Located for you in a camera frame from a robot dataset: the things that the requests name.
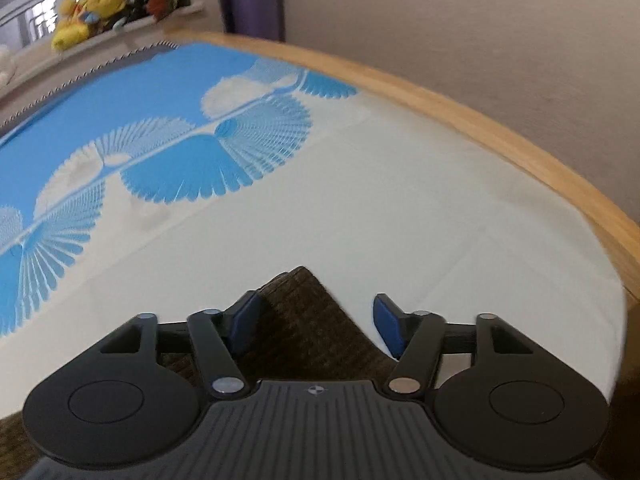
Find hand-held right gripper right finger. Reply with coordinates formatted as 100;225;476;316
372;294;531;397

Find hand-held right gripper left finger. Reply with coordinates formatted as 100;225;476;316
100;290;264;397

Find dark brown corduroy pants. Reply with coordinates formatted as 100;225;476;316
0;265;401;480

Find blue and white bed sheet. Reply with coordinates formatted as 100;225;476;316
0;40;626;401

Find purple yoga mat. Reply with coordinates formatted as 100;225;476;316
216;0;287;43

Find striped plush toy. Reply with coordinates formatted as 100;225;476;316
112;0;153;33

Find yellow plush toy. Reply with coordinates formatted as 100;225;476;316
51;0;128;52

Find window with railing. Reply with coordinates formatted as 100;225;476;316
0;0;126;48

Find wooden bed frame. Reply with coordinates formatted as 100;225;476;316
165;30;640;311

